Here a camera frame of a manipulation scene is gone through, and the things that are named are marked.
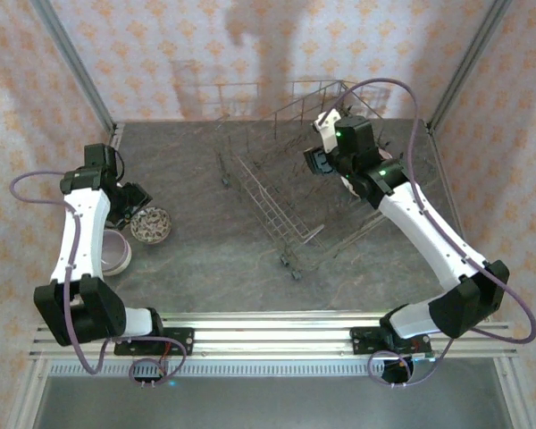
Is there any slotted grey cable duct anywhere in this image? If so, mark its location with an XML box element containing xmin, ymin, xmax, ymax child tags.
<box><xmin>48</xmin><ymin>359</ymin><xmax>385</xmax><ymax>377</ymax></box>

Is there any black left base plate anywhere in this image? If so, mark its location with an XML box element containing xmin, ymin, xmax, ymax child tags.
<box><xmin>113</xmin><ymin>327</ymin><xmax>196</xmax><ymax>358</ymax></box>

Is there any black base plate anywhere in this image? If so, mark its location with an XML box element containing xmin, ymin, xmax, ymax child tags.
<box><xmin>350</xmin><ymin>325</ymin><xmax>431</xmax><ymax>358</ymax></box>
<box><xmin>113</xmin><ymin>327</ymin><xmax>196</xmax><ymax>358</ymax></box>

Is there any wire dish rack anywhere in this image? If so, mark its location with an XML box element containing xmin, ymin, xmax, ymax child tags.
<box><xmin>214</xmin><ymin>79</ymin><xmax>441</xmax><ymax>282</ymax></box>

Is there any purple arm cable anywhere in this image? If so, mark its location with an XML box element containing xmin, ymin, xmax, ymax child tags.
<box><xmin>319</xmin><ymin>78</ymin><xmax>536</xmax><ymax>389</ymax></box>
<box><xmin>9</xmin><ymin>170</ymin><xmax>188</xmax><ymax>388</ymax></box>

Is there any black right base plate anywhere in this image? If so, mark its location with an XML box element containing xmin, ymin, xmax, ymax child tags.
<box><xmin>350</xmin><ymin>325</ymin><xmax>431</xmax><ymax>358</ymax></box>

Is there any aluminium frame post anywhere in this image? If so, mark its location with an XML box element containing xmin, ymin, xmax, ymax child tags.
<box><xmin>428</xmin><ymin>0</ymin><xmax>515</xmax><ymax>133</ymax></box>
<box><xmin>29</xmin><ymin>0</ymin><xmax>118</xmax><ymax>133</ymax></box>

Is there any black cable socket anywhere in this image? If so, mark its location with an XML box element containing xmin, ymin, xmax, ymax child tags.
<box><xmin>381</xmin><ymin>357</ymin><xmax>415</xmax><ymax>386</ymax></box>
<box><xmin>131</xmin><ymin>374</ymin><xmax>169</xmax><ymax>387</ymax></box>

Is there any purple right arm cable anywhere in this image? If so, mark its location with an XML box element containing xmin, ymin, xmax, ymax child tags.
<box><xmin>319</xmin><ymin>78</ymin><xmax>536</xmax><ymax>389</ymax></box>

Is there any lavender bowl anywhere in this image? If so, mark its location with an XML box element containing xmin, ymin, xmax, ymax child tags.
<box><xmin>101</xmin><ymin>229</ymin><xmax>133</xmax><ymax>277</ymax></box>

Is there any aluminium frame leg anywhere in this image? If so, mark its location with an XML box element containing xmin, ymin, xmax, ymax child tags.
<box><xmin>6</xmin><ymin>357</ymin><xmax>50</xmax><ymax>429</ymax></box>
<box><xmin>493</xmin><ymin>357</ymin><xmax>536</xmax><ymax>429</ymax></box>

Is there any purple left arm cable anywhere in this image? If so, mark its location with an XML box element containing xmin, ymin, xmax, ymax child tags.
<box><xmin>9</xmin><ymin>170</ymin><xmax>188</xmax><ymax>388</ymax></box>

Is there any aluminium mounting rail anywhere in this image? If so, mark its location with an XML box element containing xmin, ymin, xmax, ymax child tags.
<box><xmin>29</xmin><ymin>311</ymin><xmax>519</xmax><ymax>360</ymax></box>

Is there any leaf patterned beige bowl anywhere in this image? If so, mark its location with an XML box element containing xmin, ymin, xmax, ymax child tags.
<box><xmin>130</xmin><ymin>206</ymin><xmax>172</xmax><ymax>245</ymax></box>

